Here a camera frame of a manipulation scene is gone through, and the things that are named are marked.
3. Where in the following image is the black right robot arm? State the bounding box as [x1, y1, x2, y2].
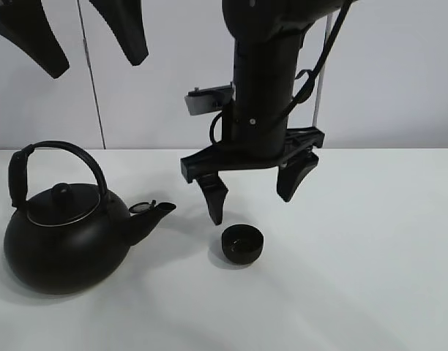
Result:
[181, 1, 351, 224]

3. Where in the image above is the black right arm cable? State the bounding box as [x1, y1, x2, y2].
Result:
[209, 0, 356, 162]

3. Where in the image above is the small black teacup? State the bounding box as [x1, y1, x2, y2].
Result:
[220, 224, 264, 265]

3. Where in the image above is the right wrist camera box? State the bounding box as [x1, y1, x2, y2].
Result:
[184, 83, 234, 116]

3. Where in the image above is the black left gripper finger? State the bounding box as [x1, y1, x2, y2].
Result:
[0, 0, 70, 79]
[90, 0, 149, 67]

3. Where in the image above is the black metal teapot kettle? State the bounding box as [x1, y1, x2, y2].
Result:
[3, 140, 176, 295]

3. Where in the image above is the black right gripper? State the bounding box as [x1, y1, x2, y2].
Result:
[180, 99, 325, 225]

